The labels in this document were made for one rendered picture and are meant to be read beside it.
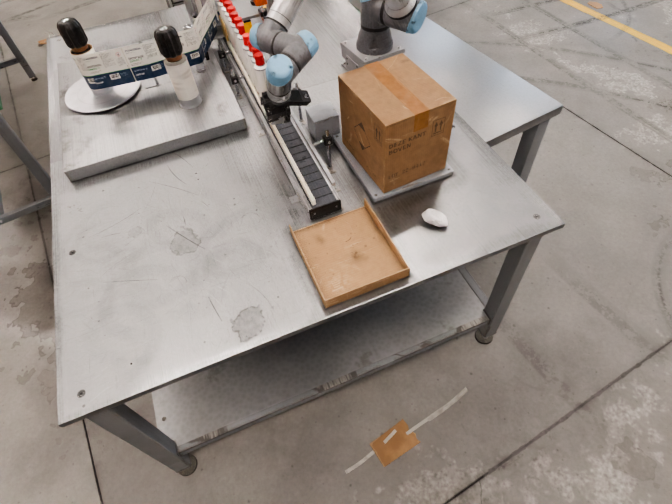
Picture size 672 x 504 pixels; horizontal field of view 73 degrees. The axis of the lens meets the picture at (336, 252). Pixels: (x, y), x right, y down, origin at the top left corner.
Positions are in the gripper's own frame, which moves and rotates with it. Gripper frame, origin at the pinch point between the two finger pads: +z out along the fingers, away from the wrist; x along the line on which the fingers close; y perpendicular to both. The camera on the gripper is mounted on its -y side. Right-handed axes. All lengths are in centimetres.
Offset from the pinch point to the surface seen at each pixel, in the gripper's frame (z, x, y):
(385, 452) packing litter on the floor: 32, 130, 5
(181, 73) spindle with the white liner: 7.4, -31.4, 28.1
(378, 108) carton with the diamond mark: -32.5, 19.3, -21.1
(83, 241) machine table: 1, 19, 76
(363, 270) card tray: -24, 61, -1
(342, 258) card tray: -20, 56, 3
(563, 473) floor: 16, 159, -54
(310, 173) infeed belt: -7.4, 24.0, -0.4
